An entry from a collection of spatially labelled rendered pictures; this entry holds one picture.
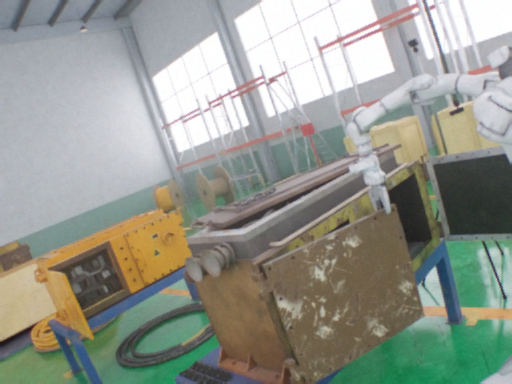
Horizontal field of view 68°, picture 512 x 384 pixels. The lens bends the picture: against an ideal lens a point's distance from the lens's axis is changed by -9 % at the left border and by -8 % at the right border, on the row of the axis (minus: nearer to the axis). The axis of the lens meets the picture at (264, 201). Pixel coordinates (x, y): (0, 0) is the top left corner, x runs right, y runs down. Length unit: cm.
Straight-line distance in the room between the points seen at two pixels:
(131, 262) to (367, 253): 293
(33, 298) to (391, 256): 616
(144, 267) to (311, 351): 283
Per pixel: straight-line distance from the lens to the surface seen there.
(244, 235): 166
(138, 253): 430
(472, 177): 261
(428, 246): 272
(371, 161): 174
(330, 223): 192
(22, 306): 723
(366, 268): 179
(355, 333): 184
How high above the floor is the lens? 168
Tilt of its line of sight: 9 degrees down
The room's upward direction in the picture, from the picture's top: 19 degrees counter-clockwise
